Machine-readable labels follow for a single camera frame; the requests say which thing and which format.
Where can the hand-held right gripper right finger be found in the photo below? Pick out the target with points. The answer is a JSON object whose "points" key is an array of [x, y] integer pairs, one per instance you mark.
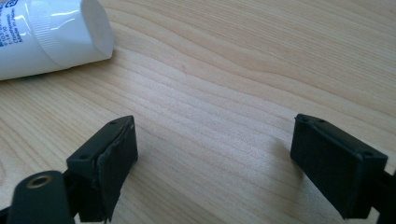
{"points": [[333, 168]]}

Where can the white tube with cap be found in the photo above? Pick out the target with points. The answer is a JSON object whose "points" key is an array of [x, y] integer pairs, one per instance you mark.
{"points": [[53, 34]]}

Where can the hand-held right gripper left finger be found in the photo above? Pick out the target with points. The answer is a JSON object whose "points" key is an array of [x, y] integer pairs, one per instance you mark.
{"points": [[106, 168]]}

